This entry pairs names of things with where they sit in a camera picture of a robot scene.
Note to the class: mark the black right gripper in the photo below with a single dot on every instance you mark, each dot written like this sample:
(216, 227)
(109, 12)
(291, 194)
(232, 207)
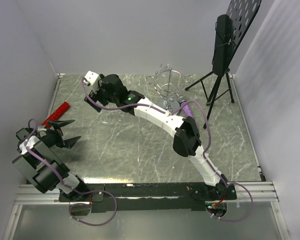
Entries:
(95, 107)

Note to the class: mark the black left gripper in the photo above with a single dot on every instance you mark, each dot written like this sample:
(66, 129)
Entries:
(67, 143)

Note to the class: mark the clear wine glass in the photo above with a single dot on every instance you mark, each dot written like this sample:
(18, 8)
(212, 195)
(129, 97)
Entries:
(105, 118)
(121, 116)

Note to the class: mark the red glitter microphone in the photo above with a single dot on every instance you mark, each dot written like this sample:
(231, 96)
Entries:
(57, 113)

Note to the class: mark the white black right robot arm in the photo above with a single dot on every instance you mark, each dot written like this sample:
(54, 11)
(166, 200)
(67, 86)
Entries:
(183, 130)

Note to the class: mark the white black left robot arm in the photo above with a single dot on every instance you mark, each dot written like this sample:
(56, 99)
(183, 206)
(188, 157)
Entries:
(42, 167)

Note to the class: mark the chrome wine glass rack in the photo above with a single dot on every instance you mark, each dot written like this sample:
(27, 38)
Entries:
(168, 83)

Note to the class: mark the purple glitter microphone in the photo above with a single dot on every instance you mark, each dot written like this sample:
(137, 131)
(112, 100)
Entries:
(186, 109)

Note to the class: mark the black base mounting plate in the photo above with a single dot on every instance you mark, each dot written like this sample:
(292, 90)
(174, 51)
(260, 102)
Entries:
(152, 196)

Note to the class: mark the black music stand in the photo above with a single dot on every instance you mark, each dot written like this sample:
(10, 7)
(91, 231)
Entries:
(230, 29)

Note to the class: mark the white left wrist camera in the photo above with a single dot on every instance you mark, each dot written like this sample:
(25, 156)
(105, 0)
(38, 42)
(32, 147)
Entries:
(41, 129)

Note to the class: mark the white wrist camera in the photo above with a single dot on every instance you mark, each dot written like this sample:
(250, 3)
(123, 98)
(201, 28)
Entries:
(41, 129)
(92, 79)

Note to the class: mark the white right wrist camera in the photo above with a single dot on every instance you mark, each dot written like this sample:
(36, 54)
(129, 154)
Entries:
(92, 79)

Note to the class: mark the aluminium rail frame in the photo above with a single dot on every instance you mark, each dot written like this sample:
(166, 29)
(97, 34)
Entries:
(128, 152)

